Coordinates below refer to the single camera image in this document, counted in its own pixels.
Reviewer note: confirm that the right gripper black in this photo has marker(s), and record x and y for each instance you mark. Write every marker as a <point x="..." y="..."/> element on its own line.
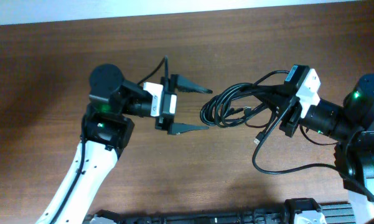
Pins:
<point x="290" y="116"/>

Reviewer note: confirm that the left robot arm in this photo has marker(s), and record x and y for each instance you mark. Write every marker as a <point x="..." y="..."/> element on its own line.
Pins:
<point x="106" y="129"/>

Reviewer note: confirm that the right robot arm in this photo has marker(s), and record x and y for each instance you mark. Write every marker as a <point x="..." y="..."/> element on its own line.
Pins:
<point x="351" y="125"/>

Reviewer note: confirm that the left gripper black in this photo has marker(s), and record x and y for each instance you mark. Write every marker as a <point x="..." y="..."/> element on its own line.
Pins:
<point x="173" y="129"/>

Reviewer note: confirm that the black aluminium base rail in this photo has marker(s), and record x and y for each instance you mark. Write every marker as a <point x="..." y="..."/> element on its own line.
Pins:
<point x="295" y="210"/>

